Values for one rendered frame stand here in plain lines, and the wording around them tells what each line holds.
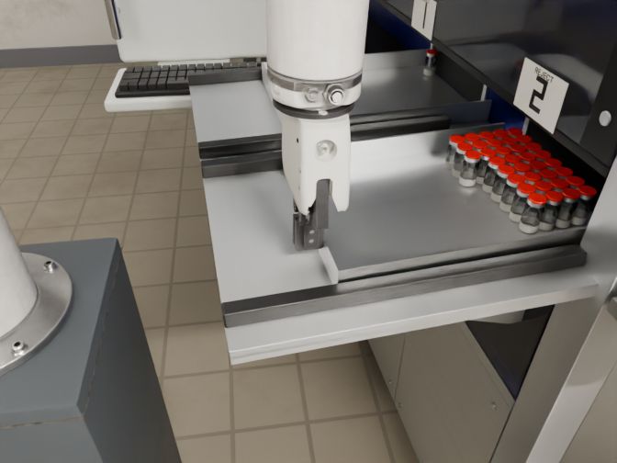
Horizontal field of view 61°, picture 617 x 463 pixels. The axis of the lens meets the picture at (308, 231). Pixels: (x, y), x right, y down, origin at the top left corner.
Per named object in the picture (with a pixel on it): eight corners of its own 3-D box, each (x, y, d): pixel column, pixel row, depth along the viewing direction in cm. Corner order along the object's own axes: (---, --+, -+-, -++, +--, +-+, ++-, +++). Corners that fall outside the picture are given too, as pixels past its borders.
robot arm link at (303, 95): (377, 81, 43) (374, 115, 45) (347, 46, 50) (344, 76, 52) (277, 87, 41) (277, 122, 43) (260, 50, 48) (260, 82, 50)
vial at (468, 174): (470, 177, 73) (476, 148, 70) (477, 186, 71) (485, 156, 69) (455, 180, 73) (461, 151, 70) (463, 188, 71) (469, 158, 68)
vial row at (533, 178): (483, 158, 77) (489, 129, 75) (556, 230, 64) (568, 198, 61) (469, 160, 77) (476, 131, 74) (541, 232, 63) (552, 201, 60)
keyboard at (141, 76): (293, 67, 128) (293, 57, 126) (299, 90, 117) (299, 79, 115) (125, 74, 124) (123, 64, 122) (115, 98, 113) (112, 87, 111)
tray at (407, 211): (498, 142, 82) (503, 122, 79) (613, 245, 62) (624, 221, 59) (285, 171, 75) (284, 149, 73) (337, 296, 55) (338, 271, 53)
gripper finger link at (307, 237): (332, 211, 52) (329, 263, 56) (325, 194, 54) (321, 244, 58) (301, 215, 51) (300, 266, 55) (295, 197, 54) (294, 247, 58)
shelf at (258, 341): (414, 66, 113) (416, 57, 112) (655, 285, 59) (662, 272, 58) (189, 86, 104) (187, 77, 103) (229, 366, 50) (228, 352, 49)
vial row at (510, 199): (469, 160, 77) (475, 131, 74) (541, 232, 63) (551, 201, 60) (455, 162, 77) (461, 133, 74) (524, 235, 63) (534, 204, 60)
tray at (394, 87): (425, 65, 108) (427, 48, 106) (487, 119, 88) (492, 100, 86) (262, 80, 102) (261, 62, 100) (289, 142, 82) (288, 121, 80)
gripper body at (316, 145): (372, 107, 44) (359, 216, 51) (338, 64, 52) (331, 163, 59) (284, 114, 42) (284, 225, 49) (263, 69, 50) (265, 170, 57)
